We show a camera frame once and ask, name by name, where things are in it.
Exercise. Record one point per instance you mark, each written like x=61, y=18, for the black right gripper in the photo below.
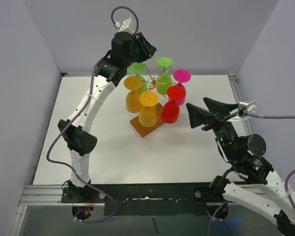
x=197, y=115

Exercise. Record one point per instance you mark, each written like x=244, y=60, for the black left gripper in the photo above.
x=146, y=50

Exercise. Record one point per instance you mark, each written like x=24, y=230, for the green wine glass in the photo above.
x=137, y=69
x=164, y=80

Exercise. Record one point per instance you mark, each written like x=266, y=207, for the red wine glass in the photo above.
x=171, y=110

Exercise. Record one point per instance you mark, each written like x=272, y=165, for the orange wine glass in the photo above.
x=148, y=113
x=133, y=104

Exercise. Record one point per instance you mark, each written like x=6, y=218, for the pink wine glass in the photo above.
x=181, y=76

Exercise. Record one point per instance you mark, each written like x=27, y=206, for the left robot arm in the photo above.
x=126, y=49

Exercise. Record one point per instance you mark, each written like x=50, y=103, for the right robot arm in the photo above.
x=252, y=181

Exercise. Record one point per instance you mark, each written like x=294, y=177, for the wooden rack base board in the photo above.
x=143, y=131

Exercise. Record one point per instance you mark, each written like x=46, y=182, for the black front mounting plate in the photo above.
x=158, y=199

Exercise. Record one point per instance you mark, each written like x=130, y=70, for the gold wire glass rack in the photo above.
x=152, y=82

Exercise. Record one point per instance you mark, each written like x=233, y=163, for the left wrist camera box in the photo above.
x=125, y=26

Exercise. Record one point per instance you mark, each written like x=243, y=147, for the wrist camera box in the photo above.
x=244, y=108
x=125, y=26

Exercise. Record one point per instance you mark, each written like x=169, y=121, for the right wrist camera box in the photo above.
x=244, y=108

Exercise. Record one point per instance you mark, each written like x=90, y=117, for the aluminium frame rail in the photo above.
x=173, y=161

